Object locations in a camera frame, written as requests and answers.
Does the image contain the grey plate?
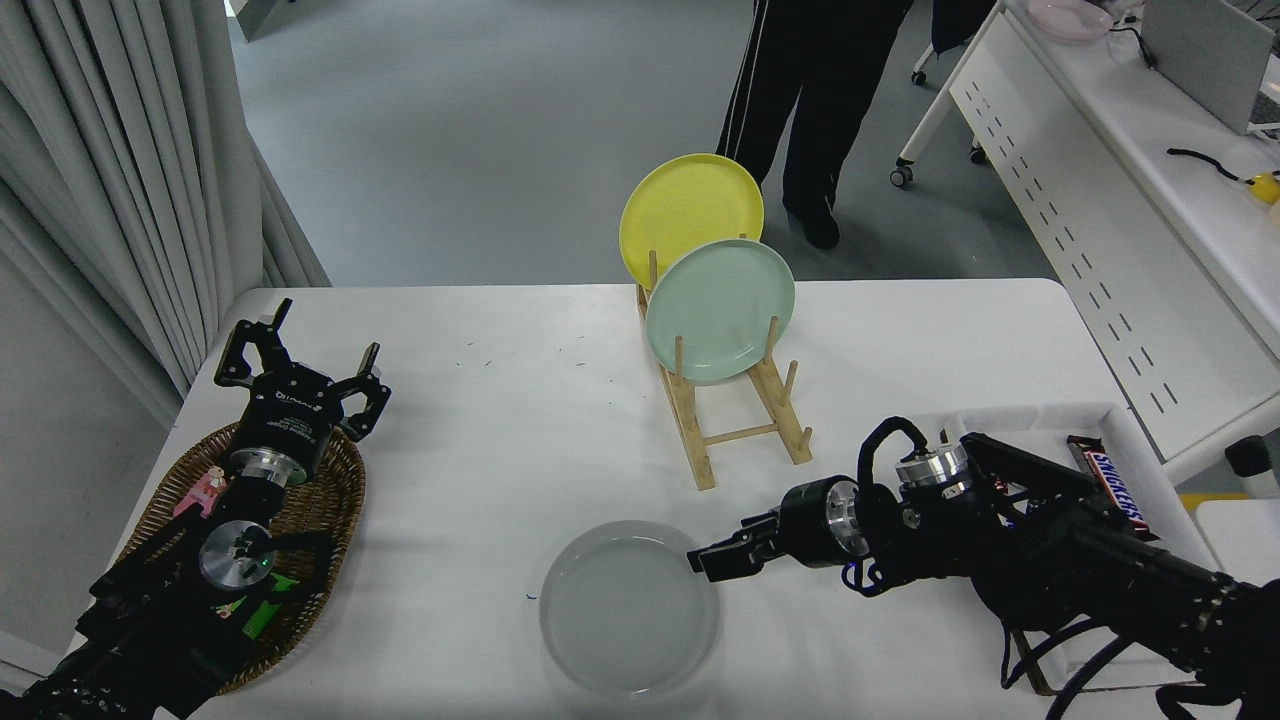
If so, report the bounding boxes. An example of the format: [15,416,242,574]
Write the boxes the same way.
[539,520,721,698]

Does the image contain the white foam tray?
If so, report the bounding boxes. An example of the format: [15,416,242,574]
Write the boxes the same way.
[940,402,1271,696]

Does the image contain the pink snack packet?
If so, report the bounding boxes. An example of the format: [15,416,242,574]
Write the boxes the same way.
[172,465,229,519]

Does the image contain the brown wicker basket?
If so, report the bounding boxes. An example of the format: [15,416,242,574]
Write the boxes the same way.
[105,420,367,696]

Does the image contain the grey laptop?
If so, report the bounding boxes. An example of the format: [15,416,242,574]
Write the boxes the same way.
[1140,0,1276,136]

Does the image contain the wooden plate rack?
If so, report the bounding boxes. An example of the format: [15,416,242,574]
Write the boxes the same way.
[636,250,814,491]

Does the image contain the pale grey curtain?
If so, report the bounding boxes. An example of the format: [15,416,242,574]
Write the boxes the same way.
[0,0,331,426]

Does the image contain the person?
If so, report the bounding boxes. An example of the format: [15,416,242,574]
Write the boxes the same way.
[716,0,916,251]

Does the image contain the white perforated desk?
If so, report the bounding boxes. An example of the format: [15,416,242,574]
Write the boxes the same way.
[890,0,1280,486]

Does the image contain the yellow plate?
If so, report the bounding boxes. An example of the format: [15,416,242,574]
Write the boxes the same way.
[618,153,765,291]

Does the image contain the black cable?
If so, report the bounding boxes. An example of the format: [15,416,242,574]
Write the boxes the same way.
[1105,18,1158,69]
[1166,148,1251,186]

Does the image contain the brown Snickers bar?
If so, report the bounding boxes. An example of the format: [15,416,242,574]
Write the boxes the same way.
[1066,434,1153,541]

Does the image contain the pale green plate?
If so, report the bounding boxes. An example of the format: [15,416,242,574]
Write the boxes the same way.
[645,238,797,384]

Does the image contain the small white side table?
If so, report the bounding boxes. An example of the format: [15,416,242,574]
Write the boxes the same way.
[1193,497,1280,591]

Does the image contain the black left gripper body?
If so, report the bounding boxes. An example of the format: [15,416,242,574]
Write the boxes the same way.
[232,365,343,471]

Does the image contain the pink plate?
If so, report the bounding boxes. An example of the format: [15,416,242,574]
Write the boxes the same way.
[1027,0,1114,41]

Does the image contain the black cylinder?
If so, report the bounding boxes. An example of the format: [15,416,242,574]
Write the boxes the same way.
[1224,435,1280,499]

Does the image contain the green snack packet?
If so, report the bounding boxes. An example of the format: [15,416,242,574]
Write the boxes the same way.
[210,572,301,641]

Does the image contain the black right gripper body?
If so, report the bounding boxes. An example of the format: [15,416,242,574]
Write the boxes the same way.
[780,478,837,569]

